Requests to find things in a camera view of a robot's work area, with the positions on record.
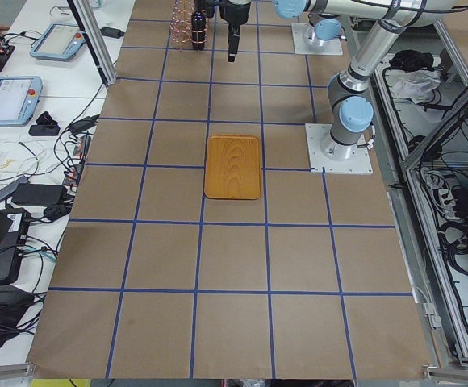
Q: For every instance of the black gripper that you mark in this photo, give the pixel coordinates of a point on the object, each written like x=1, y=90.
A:
x=235, y=13

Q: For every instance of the dark wine bottle two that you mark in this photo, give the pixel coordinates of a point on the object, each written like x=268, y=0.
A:
x=208, y=10

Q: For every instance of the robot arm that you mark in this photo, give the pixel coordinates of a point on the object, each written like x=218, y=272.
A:
x=352, y=113
x=291, y=9

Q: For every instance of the dark wine bottle three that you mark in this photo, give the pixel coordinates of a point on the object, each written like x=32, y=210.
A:
x=198, y=21

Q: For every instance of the wooden tray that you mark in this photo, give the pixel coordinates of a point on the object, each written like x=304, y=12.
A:
x=233, y=167

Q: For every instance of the teach pendant tablet far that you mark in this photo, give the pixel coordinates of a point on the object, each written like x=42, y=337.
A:
x=60, y=42

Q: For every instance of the teach pendant tablet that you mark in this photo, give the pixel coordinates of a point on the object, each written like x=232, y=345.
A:
x=19, y=97
x=60, y=42

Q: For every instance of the white cloth bundle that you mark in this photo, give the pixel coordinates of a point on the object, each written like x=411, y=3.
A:
x=416, y=86

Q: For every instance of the teach pendant tablet near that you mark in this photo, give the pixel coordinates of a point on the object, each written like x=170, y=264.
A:
x=19, y=97

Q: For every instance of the black power brick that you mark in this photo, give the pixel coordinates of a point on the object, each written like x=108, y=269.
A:
x=38, y=194

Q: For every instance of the copper wire bottle basket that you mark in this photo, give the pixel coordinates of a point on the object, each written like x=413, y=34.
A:
x=180, y=25

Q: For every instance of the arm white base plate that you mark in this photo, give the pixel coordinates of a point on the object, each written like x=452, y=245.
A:
x=327, y=156
x=322, y=38

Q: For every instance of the aluminium frame post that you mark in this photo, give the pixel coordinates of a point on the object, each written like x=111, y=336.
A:
x=84, y=16

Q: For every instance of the aluminium side frame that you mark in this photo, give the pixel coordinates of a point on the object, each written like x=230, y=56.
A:
x=427, y=147

